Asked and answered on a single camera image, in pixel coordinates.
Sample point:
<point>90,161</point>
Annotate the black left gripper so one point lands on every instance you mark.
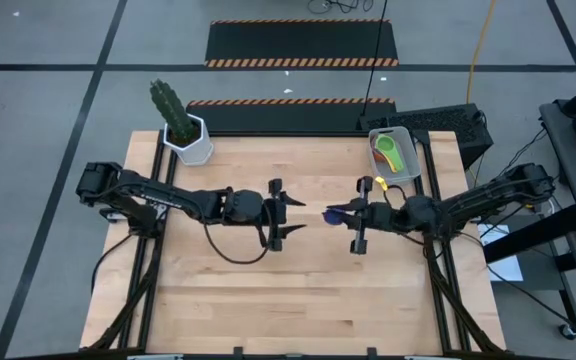
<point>275,215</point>

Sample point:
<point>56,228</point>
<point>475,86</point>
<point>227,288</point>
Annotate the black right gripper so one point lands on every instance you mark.
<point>378,217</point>

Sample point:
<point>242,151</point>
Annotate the orange measuring cup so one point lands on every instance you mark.
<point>378,156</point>

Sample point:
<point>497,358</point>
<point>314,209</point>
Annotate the yellow measuring cup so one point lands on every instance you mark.
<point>397,166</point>

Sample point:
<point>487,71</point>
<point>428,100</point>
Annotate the green measuring cup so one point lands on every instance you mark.
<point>385,146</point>

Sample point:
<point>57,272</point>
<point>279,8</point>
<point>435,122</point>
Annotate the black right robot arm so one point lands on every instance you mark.
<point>493,195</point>

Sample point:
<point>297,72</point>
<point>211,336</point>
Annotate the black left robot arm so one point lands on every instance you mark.
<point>168,195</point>

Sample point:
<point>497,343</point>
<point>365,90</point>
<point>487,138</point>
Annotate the grey plastic basket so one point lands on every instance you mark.
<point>410,170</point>

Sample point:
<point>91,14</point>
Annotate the hazard-striped black floor mat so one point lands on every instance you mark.
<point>288,119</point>
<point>298,42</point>

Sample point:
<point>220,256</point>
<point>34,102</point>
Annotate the white hexagonal plant pot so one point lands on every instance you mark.
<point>195,152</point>

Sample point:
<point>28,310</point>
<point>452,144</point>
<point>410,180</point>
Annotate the green cactus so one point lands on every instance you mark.
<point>173,110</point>

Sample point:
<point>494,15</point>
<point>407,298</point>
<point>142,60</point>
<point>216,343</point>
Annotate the white paper sheet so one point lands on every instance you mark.
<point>510,267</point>

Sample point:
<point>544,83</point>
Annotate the black caster wheel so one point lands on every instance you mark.
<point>567,332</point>

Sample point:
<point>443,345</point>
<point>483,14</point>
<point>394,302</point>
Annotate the black aluminium table frame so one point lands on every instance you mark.
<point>172,172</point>

